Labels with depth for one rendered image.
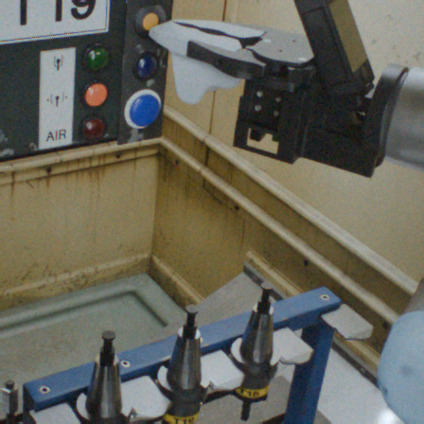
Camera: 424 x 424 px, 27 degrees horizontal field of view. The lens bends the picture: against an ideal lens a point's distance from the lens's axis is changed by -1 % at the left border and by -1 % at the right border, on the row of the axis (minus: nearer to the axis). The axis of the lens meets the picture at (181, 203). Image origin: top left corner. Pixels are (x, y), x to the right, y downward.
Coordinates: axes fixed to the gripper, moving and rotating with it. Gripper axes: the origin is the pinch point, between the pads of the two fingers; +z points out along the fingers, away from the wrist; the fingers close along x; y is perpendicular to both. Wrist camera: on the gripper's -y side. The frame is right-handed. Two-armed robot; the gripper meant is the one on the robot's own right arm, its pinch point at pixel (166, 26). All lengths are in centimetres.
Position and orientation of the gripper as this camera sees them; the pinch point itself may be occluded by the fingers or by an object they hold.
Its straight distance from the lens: 75.1
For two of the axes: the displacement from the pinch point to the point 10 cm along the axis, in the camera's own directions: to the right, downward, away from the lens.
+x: 4.6, -4.0, 7.9
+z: -8.8, -3.0, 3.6
